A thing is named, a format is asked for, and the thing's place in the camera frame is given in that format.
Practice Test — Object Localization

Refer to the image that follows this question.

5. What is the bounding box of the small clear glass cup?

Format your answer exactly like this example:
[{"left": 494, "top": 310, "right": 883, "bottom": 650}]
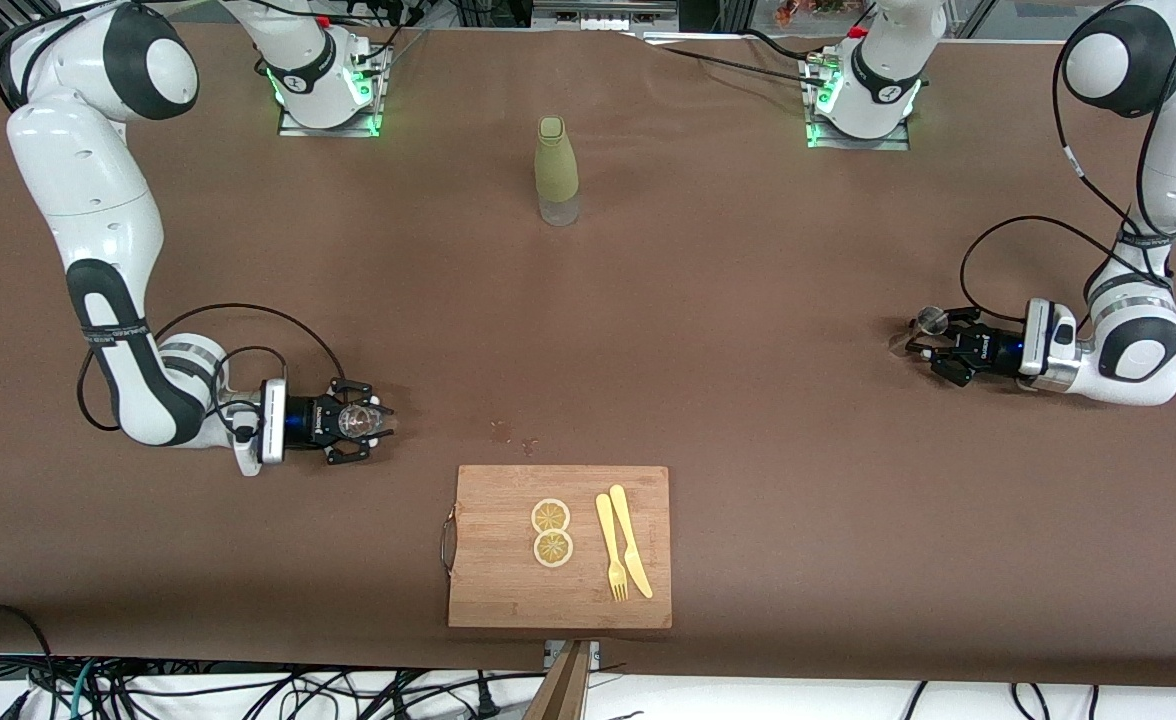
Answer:
[{"left": 336, "top": 400, "right": 386, "bottom": 441}]

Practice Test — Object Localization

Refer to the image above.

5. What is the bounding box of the steel jigger measuring cup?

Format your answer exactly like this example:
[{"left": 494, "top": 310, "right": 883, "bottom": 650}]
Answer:
[{"left": 888, "top": 305, "right": 949, "bottom": 358}]

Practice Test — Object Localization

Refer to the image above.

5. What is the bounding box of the wooden cutting board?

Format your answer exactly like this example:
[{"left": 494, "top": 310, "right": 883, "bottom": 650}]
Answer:
[{"left": 440, "top": 464, "right": 673, "bottom": 631}]

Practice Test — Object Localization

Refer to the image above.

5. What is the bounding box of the brown table cover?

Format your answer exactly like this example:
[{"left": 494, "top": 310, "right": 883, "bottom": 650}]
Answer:
[{"left": 0, "top": 18, "right": 1176, "bottom": 689}]

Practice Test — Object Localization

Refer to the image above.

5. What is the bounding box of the yellow plastic fork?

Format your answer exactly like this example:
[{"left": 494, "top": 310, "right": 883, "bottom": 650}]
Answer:
[{"left": 595, "top": 493, "right": 630, "bottom": 604}]

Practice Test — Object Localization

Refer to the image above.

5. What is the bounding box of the yellow plastic knife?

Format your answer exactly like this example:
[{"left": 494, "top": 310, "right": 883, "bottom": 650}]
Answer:
[{"left": 609, "top": 484, "right": 655, "bottom": 600}]

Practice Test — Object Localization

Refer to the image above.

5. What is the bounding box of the green sleeved glass bottle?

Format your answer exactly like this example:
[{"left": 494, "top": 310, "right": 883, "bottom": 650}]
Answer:
[{"left": 534, "top": 116, "right": 581, "bottom": 228}]

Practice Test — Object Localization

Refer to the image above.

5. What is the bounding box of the wooden beam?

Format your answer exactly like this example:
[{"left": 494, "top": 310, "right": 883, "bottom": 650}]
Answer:
[{"left": 523, "top": 640, "right": 594, "bottom": 720}]

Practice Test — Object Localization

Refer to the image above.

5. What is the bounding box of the white power strip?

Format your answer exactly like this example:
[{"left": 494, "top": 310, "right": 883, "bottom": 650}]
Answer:
[{"left": 533, "top": 0, "right": 679, "bottom": 31}]

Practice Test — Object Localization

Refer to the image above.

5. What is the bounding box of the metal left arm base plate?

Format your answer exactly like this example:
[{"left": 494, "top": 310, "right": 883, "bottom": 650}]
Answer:
[{"left": 803, "top": 55, "right": 911, "bottom": 151}]

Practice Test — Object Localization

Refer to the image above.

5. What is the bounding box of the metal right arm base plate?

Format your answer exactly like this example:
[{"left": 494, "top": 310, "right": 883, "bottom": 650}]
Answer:
[{"left": 278, "top": 45, "right": 389, "bottom": 138}]

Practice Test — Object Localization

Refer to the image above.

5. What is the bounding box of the metal mounting bracket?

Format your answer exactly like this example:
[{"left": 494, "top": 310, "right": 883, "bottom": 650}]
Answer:
[{"left": 545, "top": 640, "right": 601, "bottom": 671}]

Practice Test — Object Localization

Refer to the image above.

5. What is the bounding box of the black power cable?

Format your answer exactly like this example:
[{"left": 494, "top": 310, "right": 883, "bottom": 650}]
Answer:
[{"left": 638, "top": 28, "right": 834, "bottom": 89}]

